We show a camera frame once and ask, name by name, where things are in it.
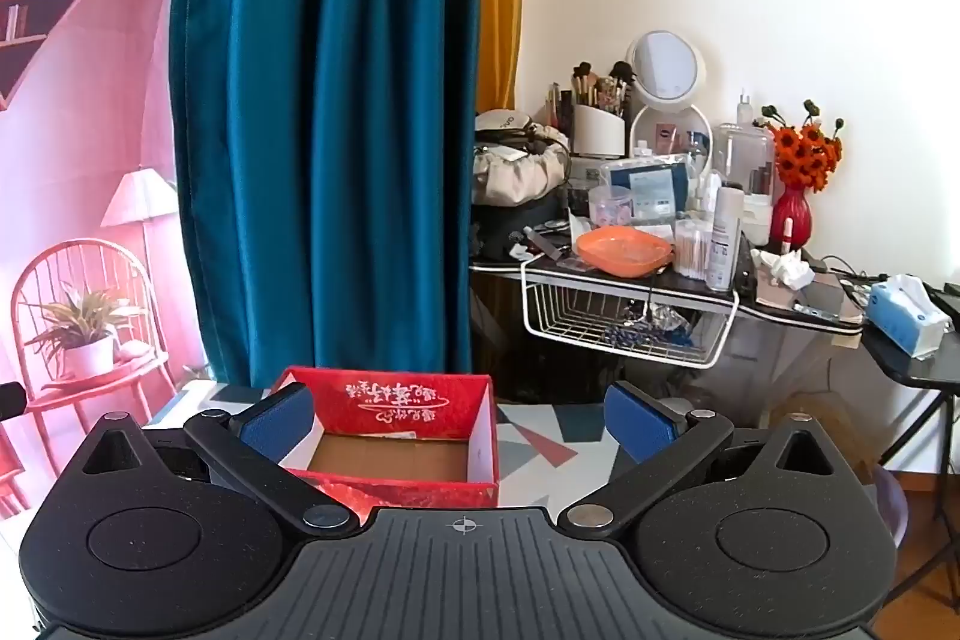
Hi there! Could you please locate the black side table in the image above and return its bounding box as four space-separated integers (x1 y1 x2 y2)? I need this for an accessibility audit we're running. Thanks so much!
861 280 960 611

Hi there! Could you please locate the clear cotton swab box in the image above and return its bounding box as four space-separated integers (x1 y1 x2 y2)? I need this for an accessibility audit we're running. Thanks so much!
673 218 717 280

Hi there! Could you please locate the pink wall poster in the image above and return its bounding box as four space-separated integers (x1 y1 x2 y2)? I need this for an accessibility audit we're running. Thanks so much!
0 0 207 521

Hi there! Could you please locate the tissue box with crumpled tissue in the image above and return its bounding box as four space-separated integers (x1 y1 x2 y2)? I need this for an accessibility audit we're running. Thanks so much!
752 248 816 311

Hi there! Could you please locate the beige bag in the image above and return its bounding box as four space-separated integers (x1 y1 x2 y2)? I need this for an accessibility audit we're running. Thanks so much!
472 141 569 206

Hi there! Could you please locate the bunch of makeup brushes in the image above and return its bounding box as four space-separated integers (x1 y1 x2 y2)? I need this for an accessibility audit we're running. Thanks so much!
551 59 638 116

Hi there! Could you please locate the red strawberry print cardboard box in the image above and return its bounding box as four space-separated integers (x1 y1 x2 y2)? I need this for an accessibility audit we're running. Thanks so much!
270 366 500 510

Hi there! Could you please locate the blue and white packet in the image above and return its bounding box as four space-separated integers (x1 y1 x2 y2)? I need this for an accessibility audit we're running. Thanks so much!
600 156 689 217

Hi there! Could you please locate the white wire basket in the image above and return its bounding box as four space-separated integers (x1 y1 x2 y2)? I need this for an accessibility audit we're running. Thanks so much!
521 254 740 371

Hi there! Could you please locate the white round cosmetics organizer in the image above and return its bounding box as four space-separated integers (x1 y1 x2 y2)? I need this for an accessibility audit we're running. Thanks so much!
628 101 713 191

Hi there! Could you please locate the blue tissue pack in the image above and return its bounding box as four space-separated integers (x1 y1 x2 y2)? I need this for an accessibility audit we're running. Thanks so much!
868 274 952 357

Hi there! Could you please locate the pile of foil packets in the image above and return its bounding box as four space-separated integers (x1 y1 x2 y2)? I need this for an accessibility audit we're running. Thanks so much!
600 302 695 345

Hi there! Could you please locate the white cap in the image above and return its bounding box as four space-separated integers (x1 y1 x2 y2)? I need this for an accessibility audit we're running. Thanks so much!
476 110 537 136

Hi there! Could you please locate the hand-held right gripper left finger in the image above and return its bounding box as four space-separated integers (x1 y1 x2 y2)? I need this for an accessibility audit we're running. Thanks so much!
75 383 357 531

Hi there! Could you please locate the red vase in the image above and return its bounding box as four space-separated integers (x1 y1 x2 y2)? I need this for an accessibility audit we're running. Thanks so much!
771 184 813 253

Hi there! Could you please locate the black bag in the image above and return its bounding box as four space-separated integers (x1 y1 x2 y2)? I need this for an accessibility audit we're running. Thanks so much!
471 190 571 262

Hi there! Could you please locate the white brush holder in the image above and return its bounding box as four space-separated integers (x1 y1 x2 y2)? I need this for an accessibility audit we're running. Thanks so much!
571 101 627 157

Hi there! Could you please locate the round white vanity mirror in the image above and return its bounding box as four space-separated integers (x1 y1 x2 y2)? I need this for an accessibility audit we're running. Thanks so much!
628 31 707 107

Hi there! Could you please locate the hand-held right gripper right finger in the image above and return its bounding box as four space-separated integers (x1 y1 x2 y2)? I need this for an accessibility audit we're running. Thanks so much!
559 380 845 531

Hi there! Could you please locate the white spray can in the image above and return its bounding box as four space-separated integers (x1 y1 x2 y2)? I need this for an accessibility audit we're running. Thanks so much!
707 182 745 292

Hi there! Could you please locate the clear round jar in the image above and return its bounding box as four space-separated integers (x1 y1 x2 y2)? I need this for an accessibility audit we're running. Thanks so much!
589 186 635 225

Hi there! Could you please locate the orange bowl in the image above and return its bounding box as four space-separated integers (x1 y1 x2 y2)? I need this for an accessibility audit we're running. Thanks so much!
575 226 674 279

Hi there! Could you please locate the black dressing table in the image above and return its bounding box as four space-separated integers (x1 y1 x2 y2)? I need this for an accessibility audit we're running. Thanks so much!
469 220 871 408

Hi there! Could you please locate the teal curtain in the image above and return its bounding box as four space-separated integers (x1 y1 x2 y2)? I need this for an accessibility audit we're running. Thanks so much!
169 0 492 390

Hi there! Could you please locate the purple stool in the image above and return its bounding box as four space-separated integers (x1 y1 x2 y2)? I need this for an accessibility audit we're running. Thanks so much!
870 464 910 547

